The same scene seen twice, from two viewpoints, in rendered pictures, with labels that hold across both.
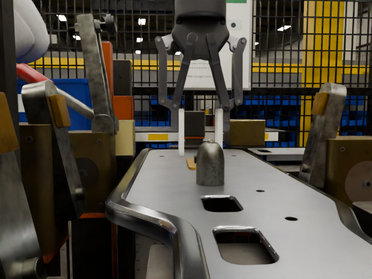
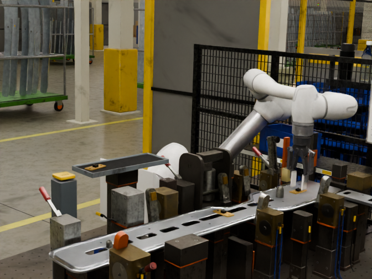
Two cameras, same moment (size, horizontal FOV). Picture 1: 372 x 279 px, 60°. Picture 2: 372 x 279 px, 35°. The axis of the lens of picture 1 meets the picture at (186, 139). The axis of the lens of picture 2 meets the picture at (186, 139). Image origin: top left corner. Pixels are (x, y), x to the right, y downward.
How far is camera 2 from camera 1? 2.28 m
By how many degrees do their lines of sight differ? 50
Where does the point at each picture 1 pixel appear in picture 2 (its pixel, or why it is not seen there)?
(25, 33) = (278, 110)
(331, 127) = (321, 190)
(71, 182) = (246, 187)
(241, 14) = not seen: outside the picture
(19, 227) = (226, 192)
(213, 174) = (278, 194)
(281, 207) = (274, 203)
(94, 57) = (270, 150)
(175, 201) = not seen: hidden behind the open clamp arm
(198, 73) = not seen: outside the picture
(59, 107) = (244, 172)
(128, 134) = (286, 174)
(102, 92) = (271, 161)
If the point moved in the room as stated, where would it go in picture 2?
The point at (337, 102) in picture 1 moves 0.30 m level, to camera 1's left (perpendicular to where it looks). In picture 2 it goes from (323, 182) to (267, 166)
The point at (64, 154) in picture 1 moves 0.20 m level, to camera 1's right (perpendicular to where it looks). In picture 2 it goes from (245, 181) to (280, 193)
